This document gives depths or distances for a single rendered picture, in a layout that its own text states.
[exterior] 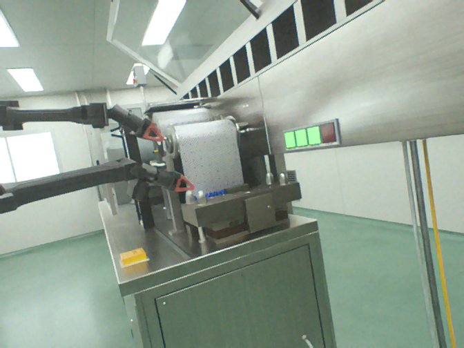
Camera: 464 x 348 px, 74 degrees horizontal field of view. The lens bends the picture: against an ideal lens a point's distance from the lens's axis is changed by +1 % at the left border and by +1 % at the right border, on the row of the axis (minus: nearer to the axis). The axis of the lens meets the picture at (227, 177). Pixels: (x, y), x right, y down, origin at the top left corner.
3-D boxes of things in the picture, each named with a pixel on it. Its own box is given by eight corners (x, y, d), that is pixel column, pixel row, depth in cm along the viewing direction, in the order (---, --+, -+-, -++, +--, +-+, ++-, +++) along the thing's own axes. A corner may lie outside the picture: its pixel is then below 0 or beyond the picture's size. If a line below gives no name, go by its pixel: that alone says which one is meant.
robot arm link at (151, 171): (141, 163, 103) (139, 161, 108) (134, 181, 103) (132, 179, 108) (161, 169, 106) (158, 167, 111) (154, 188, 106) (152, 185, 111)
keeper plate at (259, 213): (248, 232, 101) (242, 199, 100) (273, 224, 105) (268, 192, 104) (251, 233, 99) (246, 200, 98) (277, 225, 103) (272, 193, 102)
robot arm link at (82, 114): (-3, 130, 113) (-9, 101, 111) (11, 129, 119) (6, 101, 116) (99, 130, 103) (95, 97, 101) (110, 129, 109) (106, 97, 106)
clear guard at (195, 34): (111, 39, 189) (112, 39, 189) (181, 86, 207) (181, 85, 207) (132, -101, 93) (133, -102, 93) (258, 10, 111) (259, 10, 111)
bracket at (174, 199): (168, 234, 122) (152, 159, 120) (183, 230, 125) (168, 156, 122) (170, 236, 118) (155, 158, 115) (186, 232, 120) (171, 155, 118)
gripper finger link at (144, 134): (160, 148, 112) (137, 134, 108) (156, 148, 118) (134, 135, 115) (169, 132, 113) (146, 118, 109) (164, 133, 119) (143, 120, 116)
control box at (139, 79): (132, 88, 166) (128, 69, 165) (143, 87, 169) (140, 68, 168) (135, 83, 160) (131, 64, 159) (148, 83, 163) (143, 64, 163)
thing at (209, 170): (189, 203, 114) (180, 154, 112) (244, 190, 123) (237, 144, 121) (190, 203, 113) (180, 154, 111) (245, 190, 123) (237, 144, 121)
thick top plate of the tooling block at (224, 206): (184, 220, 108) (180, 204, 108) (277, 195, 124) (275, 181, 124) (198, 227, 94) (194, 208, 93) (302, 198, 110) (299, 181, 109)
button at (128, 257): (121, 260, 98) (119, 253, 97) (143, 254, 100) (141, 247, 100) (123, 266, 91) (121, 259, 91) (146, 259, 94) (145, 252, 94)
